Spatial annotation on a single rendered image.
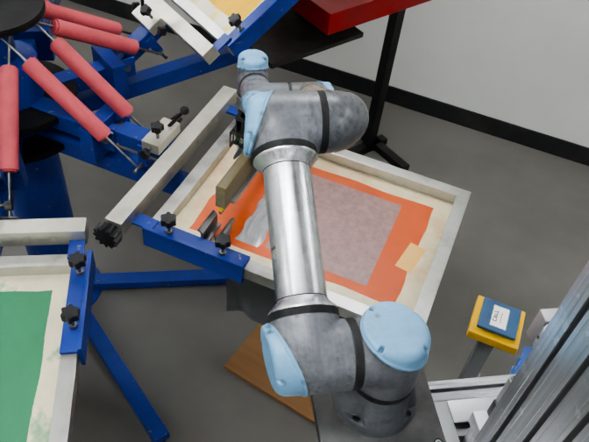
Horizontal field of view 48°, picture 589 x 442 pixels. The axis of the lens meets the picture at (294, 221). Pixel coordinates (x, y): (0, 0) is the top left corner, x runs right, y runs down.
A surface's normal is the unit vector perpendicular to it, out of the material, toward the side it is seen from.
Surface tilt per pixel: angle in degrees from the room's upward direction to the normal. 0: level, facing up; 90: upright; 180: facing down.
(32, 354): 0
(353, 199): 0
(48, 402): 0
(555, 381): 90
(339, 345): 18
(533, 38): 90
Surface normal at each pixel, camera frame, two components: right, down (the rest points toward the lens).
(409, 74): -0.39, 0.65
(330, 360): 0.16, -0.10
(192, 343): 0.09, -0.68
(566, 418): -0.99, 0.04
